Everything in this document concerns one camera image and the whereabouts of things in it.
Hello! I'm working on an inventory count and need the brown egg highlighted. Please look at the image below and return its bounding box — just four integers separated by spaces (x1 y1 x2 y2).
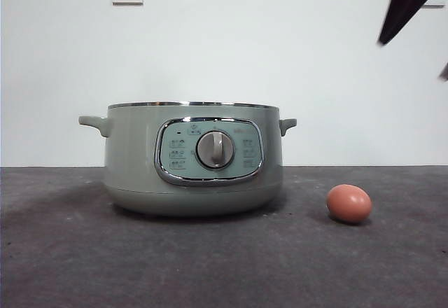
326 184 372 225

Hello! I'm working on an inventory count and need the sage green electric cooking pot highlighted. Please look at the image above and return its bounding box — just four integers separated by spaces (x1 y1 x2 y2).
78 100 298 214

